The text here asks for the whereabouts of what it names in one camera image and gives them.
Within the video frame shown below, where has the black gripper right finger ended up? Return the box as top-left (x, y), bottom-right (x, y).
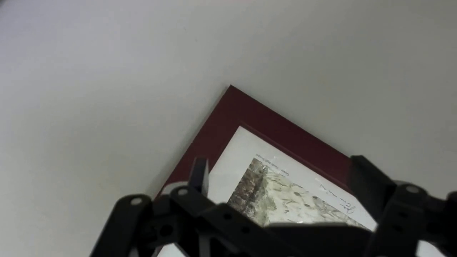
top-left (349, 154), bottom-right (457, 257)

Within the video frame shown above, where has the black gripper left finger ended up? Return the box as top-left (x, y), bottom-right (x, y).
top-left (90, 157), bottom-right (287, 257)

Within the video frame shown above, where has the red framed painting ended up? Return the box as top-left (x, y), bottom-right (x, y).
top-left (154, 84), bottom-right (447, 257)

